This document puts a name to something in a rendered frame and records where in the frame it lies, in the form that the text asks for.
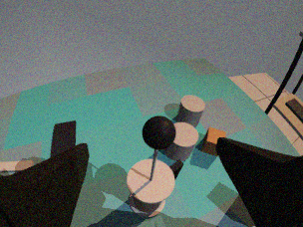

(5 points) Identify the tan flat bar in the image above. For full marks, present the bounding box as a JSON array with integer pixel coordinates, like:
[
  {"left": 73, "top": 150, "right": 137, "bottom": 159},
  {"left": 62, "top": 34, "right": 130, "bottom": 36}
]
[{"left": 0, "top": 160, "right": 33, "bottom": 172}]

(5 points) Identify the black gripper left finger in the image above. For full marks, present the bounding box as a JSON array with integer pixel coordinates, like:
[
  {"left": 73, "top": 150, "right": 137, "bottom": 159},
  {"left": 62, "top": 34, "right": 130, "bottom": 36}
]
[{"left": 0, "top": 142, "right": 89, "bottom": 227}]

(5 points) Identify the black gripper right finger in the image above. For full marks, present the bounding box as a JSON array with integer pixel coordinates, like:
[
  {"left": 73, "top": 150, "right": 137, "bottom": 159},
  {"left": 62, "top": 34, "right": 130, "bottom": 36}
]
[{"left": 216, "top": 137, "right": 303, "bottom": 227}]

